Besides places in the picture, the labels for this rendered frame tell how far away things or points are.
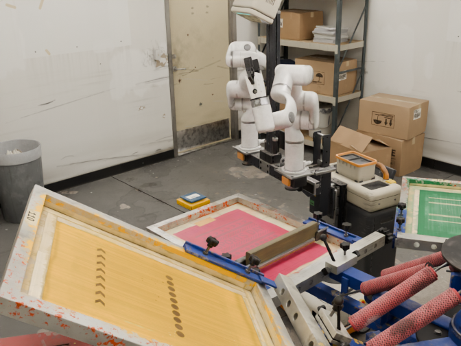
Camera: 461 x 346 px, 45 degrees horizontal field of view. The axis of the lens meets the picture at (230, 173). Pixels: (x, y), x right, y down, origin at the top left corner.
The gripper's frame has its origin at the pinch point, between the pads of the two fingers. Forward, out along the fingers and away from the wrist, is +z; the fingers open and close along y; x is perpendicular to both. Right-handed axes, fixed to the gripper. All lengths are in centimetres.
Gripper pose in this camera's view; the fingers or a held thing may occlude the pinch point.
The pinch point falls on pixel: (251, 60)
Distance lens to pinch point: 225.0
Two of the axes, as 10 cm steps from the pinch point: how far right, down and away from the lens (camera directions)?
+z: -2.1, -9.8, -0.4
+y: 3.1, -1.0, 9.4
